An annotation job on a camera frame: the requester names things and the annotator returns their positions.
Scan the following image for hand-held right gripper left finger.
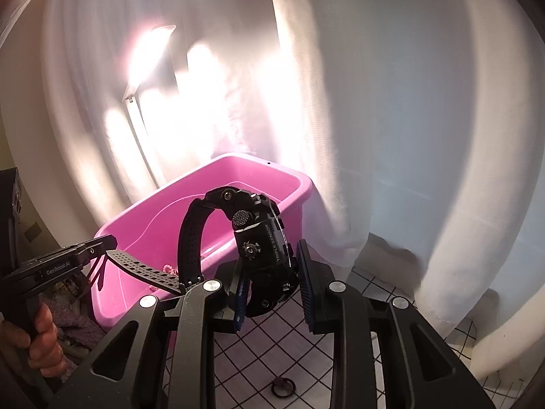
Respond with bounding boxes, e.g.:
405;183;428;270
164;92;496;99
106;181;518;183
46;260;256;409

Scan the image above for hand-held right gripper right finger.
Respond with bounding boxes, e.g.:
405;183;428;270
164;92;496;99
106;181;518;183
296;239;497;409

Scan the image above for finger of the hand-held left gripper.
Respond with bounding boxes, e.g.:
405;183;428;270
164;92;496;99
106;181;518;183
64;234;119;261

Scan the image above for pink plastic bin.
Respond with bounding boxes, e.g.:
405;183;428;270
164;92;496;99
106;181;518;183
91;152;315;334

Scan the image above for black wrist watch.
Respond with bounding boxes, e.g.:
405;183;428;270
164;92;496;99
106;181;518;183
106;185;301;318

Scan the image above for person's left hand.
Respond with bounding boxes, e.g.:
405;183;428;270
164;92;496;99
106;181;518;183
0;304;65;378

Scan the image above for white black grid tablecloth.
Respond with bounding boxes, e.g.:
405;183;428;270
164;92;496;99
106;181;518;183
168;264;482;409

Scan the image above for purple fuzzy cloth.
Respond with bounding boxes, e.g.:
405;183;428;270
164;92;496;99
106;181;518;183
55;307;105;350

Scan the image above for white curtain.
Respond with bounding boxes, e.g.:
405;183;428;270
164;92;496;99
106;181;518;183
0;0;545;384

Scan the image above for black hair tie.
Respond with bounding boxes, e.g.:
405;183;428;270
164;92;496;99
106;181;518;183
271;377;295;397

